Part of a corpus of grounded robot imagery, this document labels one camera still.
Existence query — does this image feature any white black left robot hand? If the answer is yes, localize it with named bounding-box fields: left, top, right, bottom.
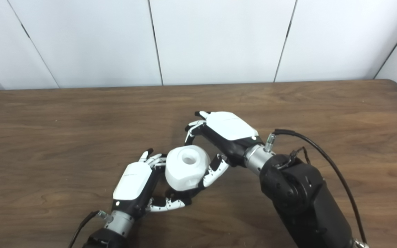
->
left=112, top=148, right=187, bottom=219

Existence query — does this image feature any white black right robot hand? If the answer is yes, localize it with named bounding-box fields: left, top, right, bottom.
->
left=184, top=111, right=265, bottom=188

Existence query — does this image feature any round white plastic piece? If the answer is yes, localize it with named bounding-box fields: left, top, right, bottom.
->
left=165, top=145, right=211, bottom=192

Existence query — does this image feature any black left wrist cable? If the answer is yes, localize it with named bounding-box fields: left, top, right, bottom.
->
left=68, top=210, right=113, bottom=248

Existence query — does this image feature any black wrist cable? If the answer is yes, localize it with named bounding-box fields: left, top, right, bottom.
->
left=266, top=129, right=369, bottom=248
left=68, top=210, right=113, bottom=248

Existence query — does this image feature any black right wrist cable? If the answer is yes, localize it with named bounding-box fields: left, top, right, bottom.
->
left=266, top=129, right=369, bottom=248

